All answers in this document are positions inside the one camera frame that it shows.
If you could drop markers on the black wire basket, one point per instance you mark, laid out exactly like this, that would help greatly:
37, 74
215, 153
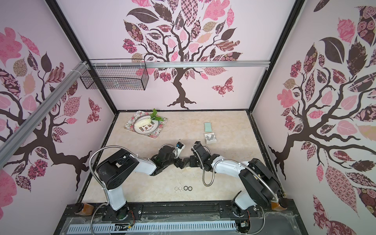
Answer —
123, 75

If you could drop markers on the left amber spice jar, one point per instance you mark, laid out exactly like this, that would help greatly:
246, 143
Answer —
83, 209

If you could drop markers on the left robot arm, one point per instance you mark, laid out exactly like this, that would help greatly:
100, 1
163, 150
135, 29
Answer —
113, 171

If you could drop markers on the green leaf sprig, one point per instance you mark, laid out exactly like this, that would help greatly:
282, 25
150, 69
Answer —
154, 116

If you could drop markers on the aluminium rail left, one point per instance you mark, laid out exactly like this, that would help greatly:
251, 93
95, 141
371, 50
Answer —
11, 145

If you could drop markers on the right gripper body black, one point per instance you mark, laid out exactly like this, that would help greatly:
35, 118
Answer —
193, 157

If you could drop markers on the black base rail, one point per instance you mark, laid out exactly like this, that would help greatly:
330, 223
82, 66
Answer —
139, 210

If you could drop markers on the floral round plate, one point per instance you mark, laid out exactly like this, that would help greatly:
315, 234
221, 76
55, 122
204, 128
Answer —
144, 125

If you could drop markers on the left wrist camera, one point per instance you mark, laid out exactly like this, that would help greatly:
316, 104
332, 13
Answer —
179, 146

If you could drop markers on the white cable duct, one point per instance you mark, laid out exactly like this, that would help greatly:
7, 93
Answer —
149, 228

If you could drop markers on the floral square tray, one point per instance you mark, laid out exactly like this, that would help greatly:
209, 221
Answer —
129, 125

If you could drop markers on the amber spice jar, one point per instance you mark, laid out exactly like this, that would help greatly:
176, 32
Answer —
83, 209
280, 205

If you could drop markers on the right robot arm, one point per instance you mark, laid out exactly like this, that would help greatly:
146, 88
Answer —
261, 185

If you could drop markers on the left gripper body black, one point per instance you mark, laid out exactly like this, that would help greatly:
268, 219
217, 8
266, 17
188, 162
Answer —
171, 162

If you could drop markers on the right amber spice jar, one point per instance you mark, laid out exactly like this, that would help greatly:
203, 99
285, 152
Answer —
280, 205

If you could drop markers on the white gift box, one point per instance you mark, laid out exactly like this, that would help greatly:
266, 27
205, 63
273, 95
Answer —
210, 138

